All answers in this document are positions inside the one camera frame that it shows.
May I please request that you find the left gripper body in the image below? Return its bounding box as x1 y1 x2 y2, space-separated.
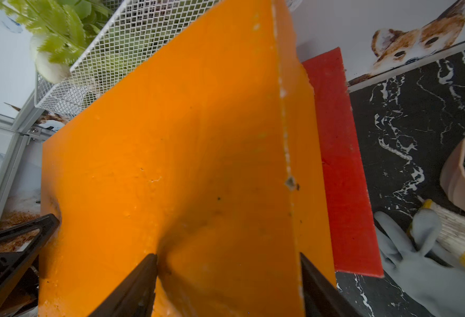
0 253 39 316

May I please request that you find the yellow work glove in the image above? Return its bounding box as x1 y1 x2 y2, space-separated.
408 197 465 269

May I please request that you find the grey work glove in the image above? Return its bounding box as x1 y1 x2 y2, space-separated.
374 209 465 316

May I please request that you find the white wire mesh basket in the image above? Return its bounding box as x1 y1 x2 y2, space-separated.
35 1 216 120

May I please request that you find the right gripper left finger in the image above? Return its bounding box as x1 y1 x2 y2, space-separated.
89 254 157 317

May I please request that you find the green fern plant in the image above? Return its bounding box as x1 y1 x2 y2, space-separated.
0 0 113 84

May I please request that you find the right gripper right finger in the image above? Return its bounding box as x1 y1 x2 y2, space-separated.
300 252 360 317

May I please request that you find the orange shoebox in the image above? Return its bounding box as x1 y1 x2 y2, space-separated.
39 1 335 316

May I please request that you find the red shoebox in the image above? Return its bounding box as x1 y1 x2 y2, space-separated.
303 48 384 278

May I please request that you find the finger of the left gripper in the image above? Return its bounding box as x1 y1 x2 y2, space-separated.
0 214 60 316

